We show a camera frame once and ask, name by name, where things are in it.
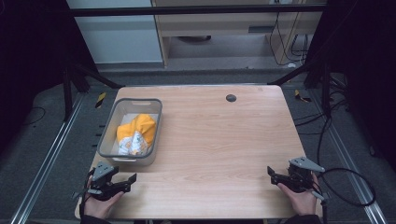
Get thin black floor cable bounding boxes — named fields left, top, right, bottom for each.
left=21, top=105, right=48, bottom=127

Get yellow and white cloth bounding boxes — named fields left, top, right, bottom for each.
left=116, top=113, right=158, bottom=157

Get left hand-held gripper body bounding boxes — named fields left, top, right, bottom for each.
left=72, top=161, right=121, bottom=202

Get dark curtain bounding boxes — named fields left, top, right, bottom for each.
left=306, top=0, right=396, bottom=174
left=0, top=0, right=98, bottom=157

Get black floor cables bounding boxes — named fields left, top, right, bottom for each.
left=293, top=74, right=354, bottom=166

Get person's left hand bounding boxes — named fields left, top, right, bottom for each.
left=82, top=175, right=126, bottom=220

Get hanging black cables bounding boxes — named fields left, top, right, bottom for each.
left=268, top=11, right=310, bottom=67

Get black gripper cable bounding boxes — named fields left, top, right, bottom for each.
left=316, top=167, right=377, bottom=208

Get light wooden desk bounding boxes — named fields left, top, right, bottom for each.
left=150, top=0, right=329, bottom=68

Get yellow and black tape strip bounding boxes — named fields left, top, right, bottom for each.
left=293, top=89, right=313, bottom=104
left=94, top=91, right=107, bottom=109

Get grey plastic basket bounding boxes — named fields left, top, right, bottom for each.
left=96, top=97, right=163, bottom=167

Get person's right hand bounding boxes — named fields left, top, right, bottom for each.
left=276, top=173, right=319, bottom=217

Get white cabinet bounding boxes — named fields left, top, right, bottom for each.
left=65, top=0, right=164, bottom=65

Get aluminium floor rail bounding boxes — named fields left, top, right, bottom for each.
left=311, top=89, right=389, bottom=224
left=8, top=92, right=87, bottom=224

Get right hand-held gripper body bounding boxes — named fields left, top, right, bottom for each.
left=287, top=156, right=331, bottom=203

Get black horizontal bar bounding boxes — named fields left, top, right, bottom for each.
left=68, top=3, right=329, bottom=18

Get black metal stand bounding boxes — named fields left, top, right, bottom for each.
left=61, top=57, right=126, bottom=123
left=266, top=57, right=334, bottom=119

